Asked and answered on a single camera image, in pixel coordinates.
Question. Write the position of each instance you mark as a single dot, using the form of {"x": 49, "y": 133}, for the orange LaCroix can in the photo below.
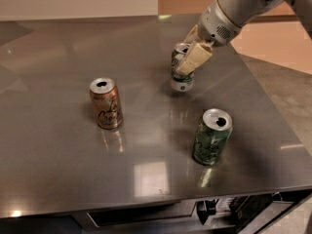
{"x": 105, "y": 98}

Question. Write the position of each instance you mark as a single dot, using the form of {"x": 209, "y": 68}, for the green LaCroix can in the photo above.
{"x": 214, "y": 130}

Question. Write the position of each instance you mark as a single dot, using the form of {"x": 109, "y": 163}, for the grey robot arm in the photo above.
{"x": 251, "y": 9}

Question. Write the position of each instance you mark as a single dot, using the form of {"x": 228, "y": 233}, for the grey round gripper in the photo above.
{"x": 215, "y": 27}

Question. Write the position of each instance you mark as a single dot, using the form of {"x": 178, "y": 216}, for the white green 7up can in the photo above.
{"x": 180, "y": 83}

